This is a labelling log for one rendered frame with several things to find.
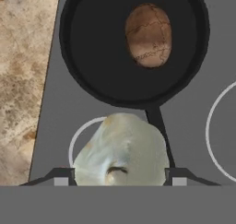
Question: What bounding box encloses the pale white garlic bulb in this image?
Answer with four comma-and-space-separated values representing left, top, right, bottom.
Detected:
73, 112, 171, 187

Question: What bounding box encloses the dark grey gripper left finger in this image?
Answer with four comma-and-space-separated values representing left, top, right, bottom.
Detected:
19, 167, 77, 187

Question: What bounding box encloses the brown potato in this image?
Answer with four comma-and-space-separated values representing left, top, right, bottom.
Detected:
124, 3, 172, 69

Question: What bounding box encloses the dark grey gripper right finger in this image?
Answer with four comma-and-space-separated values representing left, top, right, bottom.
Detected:
163, 167, 221, 187

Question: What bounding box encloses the grey hob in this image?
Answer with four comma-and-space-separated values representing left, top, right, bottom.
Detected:
28, 0, 236, 187

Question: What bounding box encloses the black frying pan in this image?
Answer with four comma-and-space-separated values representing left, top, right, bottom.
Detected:
58, 0, 211, 169

